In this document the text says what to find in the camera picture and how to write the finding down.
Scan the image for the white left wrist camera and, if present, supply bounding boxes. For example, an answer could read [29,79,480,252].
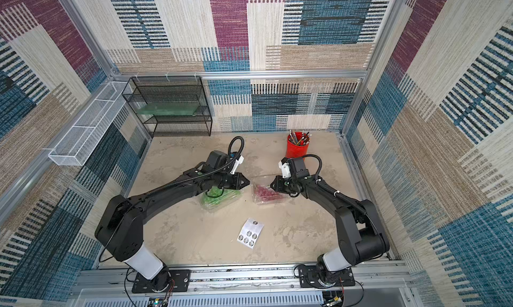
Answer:
[230,155,244,175]

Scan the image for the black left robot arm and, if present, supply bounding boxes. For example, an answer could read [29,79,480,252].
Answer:
[94,136,250,292]

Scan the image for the pencils in red cup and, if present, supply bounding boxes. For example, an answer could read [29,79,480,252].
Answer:
[287,130,311,147]

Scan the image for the clear box of green grapes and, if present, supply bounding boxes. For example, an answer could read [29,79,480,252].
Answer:
[200,187,241,212]

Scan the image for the red pencil cup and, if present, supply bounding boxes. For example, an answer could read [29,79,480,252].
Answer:
[285,141,309,158]

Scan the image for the white wire mesh basket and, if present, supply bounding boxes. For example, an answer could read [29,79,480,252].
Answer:
[48,82,126,166]

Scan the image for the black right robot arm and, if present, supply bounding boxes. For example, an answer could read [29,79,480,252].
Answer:
[271,154,390,289]

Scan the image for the green mat on shelf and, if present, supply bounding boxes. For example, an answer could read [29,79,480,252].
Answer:
[136,102,200,116]

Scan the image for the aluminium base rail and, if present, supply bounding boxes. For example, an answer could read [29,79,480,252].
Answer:
[68,260,418,306]

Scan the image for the clear box of red grapes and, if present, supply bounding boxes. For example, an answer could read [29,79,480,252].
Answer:
[251,175,290,205]

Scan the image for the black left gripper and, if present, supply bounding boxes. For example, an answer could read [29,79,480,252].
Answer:
[214,173,253,191]

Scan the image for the black wire mesh shelf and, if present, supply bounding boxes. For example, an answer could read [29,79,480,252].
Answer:
[122,76,213,138]

